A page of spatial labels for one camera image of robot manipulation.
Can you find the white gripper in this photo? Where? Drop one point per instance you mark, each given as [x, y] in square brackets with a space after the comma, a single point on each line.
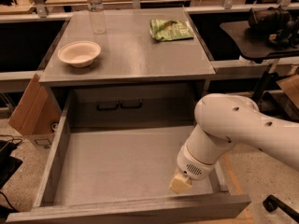
[191, 165]

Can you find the grey top drawer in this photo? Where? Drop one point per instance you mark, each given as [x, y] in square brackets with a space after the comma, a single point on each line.
[114, 167]

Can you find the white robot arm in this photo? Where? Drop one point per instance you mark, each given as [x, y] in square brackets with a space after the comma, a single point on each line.
[221, 122]

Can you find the grey drawer cabinet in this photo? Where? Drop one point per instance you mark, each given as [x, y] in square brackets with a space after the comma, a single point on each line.
[136, 81]

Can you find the black caster leg right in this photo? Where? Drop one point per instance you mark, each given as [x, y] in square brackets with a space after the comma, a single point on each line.
[272, 203]

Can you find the green chip bag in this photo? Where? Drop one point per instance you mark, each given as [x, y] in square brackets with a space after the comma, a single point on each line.
[164, 30]

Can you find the brown cardboard box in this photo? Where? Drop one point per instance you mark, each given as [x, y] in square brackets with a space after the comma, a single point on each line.
[35, 117]

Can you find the white paper bowl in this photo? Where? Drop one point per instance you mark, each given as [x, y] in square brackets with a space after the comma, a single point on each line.
[80, 53]

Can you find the black equipment at left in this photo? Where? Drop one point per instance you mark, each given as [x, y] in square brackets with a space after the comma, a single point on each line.
[8, 164]

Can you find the black device on table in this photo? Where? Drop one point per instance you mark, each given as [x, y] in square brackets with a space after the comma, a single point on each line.
[278, 24]

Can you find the clear plastic water bottle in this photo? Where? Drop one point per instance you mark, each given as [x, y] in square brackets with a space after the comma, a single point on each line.
[97, 16]

